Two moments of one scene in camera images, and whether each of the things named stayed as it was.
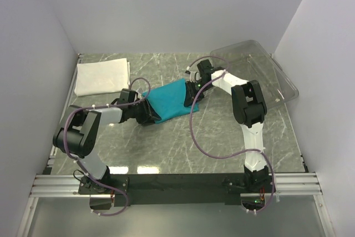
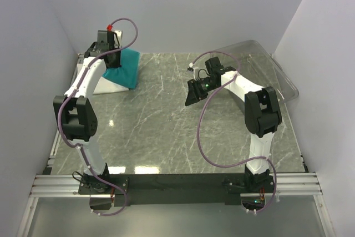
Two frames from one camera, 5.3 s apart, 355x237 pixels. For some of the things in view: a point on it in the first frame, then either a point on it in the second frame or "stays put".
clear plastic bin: x=248 y=60 stays put
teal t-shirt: x=167 y=101 to x=127 y=74
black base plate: x=140 y=190 stays put
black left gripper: x=149 y=115 to x=117 y=64
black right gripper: x=190 y=94 stays put
